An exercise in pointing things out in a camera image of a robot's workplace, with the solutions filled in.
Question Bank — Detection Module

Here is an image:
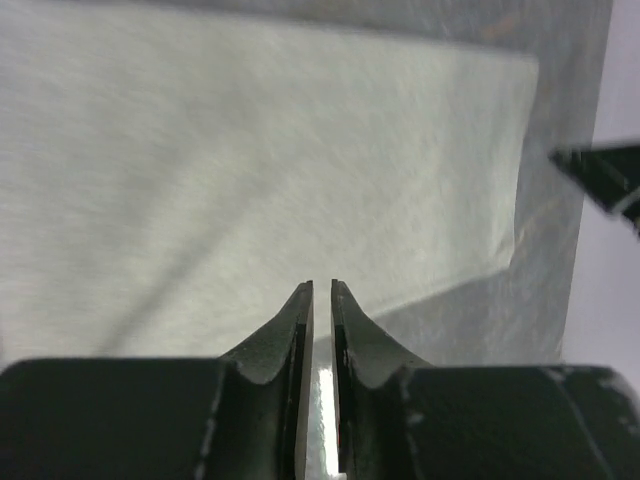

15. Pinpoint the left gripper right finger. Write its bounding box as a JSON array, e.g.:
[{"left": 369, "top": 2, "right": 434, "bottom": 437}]
[{"left": 331, "top": 280, "right": 639, "bottom": 479}]

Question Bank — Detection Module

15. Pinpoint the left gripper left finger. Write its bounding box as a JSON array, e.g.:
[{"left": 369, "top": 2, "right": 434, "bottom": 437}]
[{"left": 1, "top": 282, "right": 313, "bottom": 479}]

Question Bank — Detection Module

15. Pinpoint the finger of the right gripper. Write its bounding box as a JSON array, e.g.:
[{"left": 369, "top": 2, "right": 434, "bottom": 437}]
[{"left": 548, "top": 144, "right": 639, "bottom": 235}]

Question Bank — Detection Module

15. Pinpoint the grey cloth napkin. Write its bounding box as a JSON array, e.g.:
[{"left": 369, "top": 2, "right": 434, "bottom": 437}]
[{"left": 1, "top": 1, "right": 538, "bottom": 363}]

